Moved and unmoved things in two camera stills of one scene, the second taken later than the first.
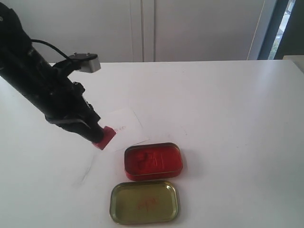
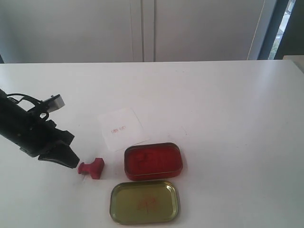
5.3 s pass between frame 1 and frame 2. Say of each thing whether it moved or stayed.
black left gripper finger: moved
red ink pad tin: stayed
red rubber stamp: moved
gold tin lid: stayed
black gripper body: moved
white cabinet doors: stayed
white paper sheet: stayed
